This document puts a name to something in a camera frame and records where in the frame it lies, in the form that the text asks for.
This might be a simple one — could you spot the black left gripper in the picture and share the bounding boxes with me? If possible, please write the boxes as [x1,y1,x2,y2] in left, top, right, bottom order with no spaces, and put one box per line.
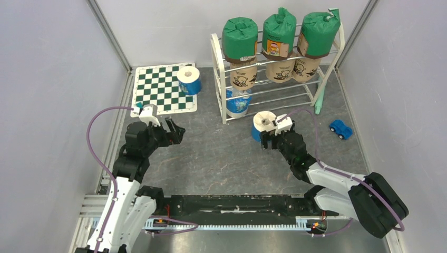
[142,117,185,157]

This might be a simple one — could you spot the blue white roll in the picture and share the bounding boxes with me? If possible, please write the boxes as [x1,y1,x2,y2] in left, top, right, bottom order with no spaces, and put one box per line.
[177,66,202,96]
[251,111,276,142]

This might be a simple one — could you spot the brown roll with cartoon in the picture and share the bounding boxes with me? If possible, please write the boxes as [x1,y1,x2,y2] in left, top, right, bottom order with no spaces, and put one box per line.
[265,60,295,83]

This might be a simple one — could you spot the brown paper roll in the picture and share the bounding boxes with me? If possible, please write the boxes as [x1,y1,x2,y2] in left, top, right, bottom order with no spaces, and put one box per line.
[292,57,321,83]

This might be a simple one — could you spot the brown roll with label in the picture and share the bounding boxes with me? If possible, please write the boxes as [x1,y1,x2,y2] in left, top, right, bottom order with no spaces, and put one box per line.
[230,66,257,91]

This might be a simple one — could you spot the green paper roll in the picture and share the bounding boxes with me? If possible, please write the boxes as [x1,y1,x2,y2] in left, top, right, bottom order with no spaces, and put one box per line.
[261,7,297,61]

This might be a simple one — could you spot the green brown roll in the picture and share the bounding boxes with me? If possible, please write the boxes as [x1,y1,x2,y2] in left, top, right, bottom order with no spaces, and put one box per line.
[297,8,341,59]

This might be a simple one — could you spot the blue white roll front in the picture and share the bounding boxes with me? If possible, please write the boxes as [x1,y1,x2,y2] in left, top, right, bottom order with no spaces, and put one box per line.
[251,111,276,142]

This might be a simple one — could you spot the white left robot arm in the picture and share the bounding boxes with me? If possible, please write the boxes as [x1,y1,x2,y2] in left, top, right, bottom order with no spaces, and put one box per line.
[75,118,186,252]

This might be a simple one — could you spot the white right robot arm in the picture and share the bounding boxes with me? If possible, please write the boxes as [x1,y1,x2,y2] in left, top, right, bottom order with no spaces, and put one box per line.
[259,118,409,238]

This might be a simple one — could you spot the cream metal shelf rack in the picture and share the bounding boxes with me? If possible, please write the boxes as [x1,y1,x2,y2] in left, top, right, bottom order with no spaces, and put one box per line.
[210,26,345,124]

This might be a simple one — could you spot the green roll on shelf left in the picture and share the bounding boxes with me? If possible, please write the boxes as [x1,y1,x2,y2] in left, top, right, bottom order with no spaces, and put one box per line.
[221,17,258,64]

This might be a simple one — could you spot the mint green stick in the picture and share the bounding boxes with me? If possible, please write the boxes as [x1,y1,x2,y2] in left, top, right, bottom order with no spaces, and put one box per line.
[314,88,325,115]

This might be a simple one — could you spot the blue toy car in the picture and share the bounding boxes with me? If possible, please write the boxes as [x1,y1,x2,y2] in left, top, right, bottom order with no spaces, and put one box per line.
[329,119,354,140]

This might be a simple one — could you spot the green white chessboard mat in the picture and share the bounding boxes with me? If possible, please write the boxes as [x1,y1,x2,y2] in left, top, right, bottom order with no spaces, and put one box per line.
[131,63,198,115]

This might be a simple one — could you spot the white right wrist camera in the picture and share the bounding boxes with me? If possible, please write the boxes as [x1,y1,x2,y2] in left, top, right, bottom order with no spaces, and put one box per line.
[269,114,293,135]

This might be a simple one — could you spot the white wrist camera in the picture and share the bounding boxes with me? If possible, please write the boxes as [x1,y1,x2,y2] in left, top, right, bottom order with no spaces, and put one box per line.
[269,114,293,135]
[131,104,161,127]

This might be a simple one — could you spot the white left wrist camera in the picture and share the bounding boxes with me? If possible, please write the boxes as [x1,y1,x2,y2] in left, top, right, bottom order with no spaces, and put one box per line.
[131,104,161,127]

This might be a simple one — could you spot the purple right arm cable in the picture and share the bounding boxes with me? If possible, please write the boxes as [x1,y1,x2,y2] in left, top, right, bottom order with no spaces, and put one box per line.
[277,107,406,232]

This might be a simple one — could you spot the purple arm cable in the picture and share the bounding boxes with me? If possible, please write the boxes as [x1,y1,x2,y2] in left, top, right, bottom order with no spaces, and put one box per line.
[86,106,135,253]
[277,107,406,232]

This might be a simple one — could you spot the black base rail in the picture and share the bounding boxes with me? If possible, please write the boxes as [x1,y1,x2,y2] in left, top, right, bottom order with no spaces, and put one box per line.
[143,194,339,231]

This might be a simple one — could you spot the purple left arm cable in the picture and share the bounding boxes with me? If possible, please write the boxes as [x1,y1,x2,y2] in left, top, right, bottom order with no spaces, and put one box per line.
[86,106,135,253]

